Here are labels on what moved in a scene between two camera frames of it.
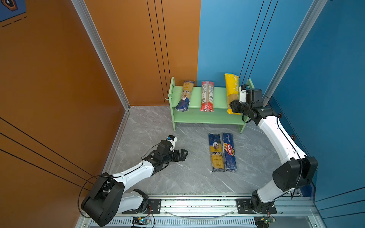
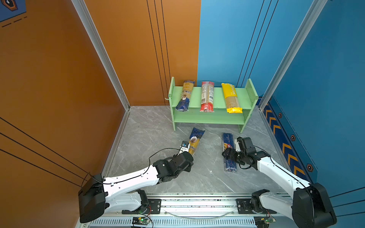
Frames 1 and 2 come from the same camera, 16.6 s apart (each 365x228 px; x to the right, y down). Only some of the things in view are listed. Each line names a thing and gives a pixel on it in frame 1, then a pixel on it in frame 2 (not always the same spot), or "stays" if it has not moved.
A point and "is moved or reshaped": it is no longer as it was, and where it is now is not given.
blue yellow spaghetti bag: x=183 y=104 stays
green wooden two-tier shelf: x=194 y=116 stays
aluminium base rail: x=218 y=210 stays
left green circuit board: x=140 y=221 stays
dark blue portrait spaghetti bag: x=216 y=151 -> x=194 y=139
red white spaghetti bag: x=207 y=96 stays
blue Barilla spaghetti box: x=229 y=152 stays
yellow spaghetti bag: x=232 y=88 is moved or reshaped
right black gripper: x=234 y=107 -> x=232 y=152
